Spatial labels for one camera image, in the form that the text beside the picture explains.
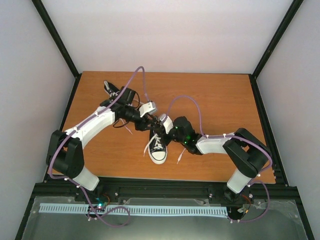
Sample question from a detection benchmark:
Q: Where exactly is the sneaker white shoelace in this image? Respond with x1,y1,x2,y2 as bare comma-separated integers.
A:
143,119,178,165
109,91,144,134

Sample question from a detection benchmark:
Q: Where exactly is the black white sneaker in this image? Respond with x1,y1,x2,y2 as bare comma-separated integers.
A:
100,80,132,107
147,130,168,165

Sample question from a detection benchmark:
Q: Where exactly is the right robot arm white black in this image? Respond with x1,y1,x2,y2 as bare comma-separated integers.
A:
159,114,272,194

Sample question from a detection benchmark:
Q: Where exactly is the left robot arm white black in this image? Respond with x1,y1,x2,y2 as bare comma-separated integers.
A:
46,87,157,202

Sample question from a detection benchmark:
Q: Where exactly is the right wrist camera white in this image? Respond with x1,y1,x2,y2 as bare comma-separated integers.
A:
159,113,174,134

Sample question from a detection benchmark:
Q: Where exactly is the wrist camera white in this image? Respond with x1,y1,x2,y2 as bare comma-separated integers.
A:
159,113,174,134
138,101,158,118

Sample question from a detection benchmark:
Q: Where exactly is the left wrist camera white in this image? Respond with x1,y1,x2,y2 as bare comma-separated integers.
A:
138,101,158,118

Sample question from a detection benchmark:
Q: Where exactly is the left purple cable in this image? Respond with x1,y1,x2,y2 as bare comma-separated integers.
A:
47,65,153,227

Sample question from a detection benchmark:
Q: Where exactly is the purple cable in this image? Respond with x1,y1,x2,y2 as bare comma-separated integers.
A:
47,65,153,227
164,94,273,224

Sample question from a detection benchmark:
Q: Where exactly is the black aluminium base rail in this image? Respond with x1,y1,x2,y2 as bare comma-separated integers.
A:
32,174,301,208

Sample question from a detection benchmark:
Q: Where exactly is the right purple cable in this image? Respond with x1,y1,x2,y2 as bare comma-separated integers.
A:
164,94,273,224

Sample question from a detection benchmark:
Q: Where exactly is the left black frame post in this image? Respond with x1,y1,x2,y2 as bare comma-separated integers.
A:
31,0,80,78

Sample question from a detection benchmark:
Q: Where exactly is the black frame post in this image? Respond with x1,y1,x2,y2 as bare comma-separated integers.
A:
252,0,304,80
31,0,80,78

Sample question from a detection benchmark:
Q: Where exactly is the light blue slotted cable duct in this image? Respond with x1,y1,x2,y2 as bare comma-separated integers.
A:
38,203,228,218

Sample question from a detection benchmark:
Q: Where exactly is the right black frame post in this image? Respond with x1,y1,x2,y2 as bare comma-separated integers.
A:
252,0,304,80

